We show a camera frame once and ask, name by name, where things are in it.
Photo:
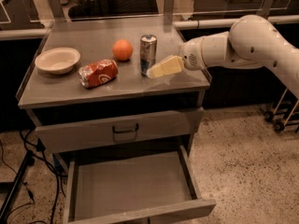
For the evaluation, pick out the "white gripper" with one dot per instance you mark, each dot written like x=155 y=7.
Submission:
x=191 y=54

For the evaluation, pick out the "silver blue redbull can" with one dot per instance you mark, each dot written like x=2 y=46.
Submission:
x=148 y=46

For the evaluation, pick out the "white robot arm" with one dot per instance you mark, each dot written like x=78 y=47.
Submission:
x=251 y=41

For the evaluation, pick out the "closed upper drawer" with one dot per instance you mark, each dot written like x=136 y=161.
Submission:
x=104 y=132

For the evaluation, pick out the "grey drawer cabinet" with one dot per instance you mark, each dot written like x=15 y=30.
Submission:
x=52 y=100

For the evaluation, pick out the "crushed red soda can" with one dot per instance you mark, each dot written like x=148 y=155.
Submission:
x=98 y=73

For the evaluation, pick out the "open middle drawer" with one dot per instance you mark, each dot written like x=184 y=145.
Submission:
x=143 y=186

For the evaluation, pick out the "orange fruit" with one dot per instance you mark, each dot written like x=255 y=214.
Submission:
x=122 y=50

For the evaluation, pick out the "white bowl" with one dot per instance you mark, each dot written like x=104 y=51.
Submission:
x=57 y=61

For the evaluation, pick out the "black tripod leg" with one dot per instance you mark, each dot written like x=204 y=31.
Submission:
x=13 y=187

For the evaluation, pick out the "white horizontal rail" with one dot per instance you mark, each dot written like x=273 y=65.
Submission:
x=224 y=23

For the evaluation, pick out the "grey metal post middle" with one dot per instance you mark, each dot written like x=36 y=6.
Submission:
x=168 y=11

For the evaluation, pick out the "grey metal post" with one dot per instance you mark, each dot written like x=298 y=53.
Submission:
x=57 y=10
x=264 y=9
x=168 y=11

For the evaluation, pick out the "black drawer handle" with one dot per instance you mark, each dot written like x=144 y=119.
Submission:
x=129 y=130

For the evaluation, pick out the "grey metal post right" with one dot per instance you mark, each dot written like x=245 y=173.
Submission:
x=264 y=9

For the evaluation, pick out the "wheeled cart frame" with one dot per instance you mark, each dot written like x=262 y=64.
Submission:
x=284 y=112

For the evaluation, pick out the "grey metal post left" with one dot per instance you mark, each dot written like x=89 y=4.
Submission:
x=57 y=10

